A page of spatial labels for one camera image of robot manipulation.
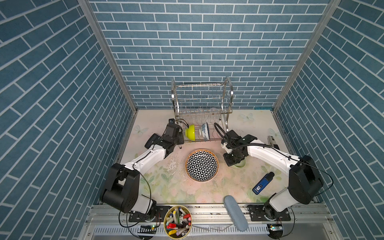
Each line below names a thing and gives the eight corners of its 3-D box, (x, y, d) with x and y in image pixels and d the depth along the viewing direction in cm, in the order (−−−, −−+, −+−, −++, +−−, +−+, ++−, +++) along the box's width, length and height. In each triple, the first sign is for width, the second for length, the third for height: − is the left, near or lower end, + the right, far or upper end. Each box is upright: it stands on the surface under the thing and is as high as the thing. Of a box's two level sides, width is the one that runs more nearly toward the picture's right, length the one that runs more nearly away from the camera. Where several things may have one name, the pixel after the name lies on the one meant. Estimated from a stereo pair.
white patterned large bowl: (185, 182, 85) (184, 179, 82) (186, 152, 98) (186, 148, 94) (219, 182, 86) (220, 179, 82) (216, 152, 98) (217, 148, 94)
